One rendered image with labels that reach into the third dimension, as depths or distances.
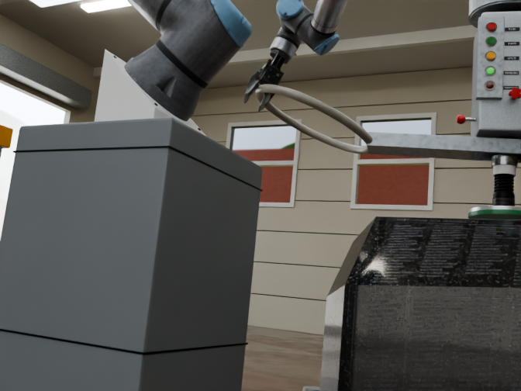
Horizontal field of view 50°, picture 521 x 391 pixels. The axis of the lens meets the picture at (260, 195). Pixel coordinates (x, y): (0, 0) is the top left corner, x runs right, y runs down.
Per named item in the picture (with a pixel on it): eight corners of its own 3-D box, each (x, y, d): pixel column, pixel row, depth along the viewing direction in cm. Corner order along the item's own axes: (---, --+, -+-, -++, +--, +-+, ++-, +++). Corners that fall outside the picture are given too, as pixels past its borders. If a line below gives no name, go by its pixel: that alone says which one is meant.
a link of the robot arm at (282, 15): (313, 6, 182) (316, 23, 194) (289, -16, 185) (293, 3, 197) (292, 26, 182) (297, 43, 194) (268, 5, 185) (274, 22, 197)
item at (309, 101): (375, 166, 223) (378, 160, 223) (369, 130, 176) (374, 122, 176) (270, 119, 237) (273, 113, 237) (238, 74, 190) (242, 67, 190)
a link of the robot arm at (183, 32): (192, 74, 120) (247, 11, 117) (143, 24, 124) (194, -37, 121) (218, 90, 135) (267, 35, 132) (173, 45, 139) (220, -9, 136)
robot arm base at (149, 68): (154, 104, 118) (184, 69, 117) (110, 53, 126) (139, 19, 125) (200, 130, 135) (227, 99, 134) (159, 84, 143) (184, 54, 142)
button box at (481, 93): (501, 100, 182) (502, 19, 187) (502, 97, 180) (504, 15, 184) (475, 100, 184) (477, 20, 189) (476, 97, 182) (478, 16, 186)
